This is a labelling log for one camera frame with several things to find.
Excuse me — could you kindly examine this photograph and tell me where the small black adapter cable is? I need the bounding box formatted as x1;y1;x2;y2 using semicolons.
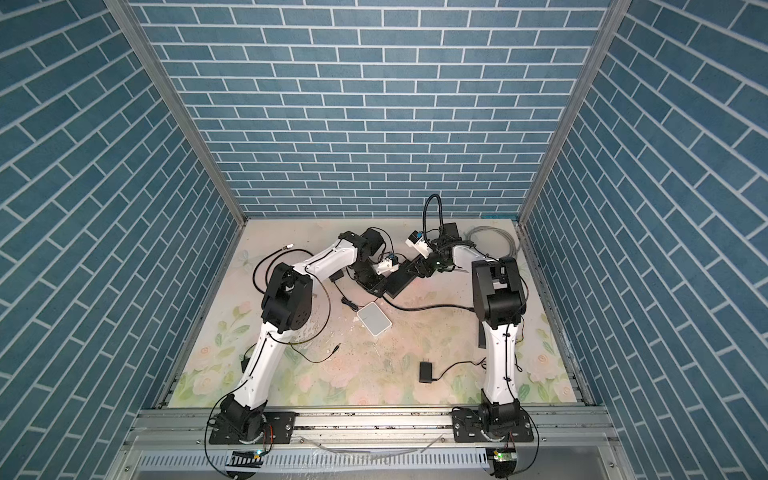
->
328;269;360;312

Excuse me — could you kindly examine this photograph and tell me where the grey ethernet cable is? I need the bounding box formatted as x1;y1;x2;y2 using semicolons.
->
466;226;520;262

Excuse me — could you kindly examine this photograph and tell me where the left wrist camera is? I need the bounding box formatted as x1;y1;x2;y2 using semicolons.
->
363;227;400;275

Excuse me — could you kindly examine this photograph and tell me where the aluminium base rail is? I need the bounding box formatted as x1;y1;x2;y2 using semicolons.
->
107;405;634;479

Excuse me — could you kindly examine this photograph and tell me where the dark grey network switch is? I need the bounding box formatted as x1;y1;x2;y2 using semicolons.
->
478;323;487;349

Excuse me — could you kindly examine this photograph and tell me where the black ribbed box device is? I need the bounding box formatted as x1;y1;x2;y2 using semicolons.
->
384;256;427;298

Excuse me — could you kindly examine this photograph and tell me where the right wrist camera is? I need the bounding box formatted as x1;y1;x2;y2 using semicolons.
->
405;230;434;259

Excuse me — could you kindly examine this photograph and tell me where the black power adapter with plug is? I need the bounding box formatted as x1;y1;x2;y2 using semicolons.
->
418;358;487;384

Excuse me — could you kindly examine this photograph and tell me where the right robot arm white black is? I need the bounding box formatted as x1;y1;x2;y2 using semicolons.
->
414;240;527;441

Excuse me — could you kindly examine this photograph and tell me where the long black cable loop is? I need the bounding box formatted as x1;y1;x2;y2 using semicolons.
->
251;242;475;314

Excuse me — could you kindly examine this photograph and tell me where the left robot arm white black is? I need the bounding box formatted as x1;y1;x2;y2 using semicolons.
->
207;228;384;445

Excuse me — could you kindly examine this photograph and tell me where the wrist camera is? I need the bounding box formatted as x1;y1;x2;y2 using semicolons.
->
405;230;434;259
363;227;400;275

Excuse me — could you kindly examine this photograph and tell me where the white small router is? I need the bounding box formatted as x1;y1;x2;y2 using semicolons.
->
356;302;392;337

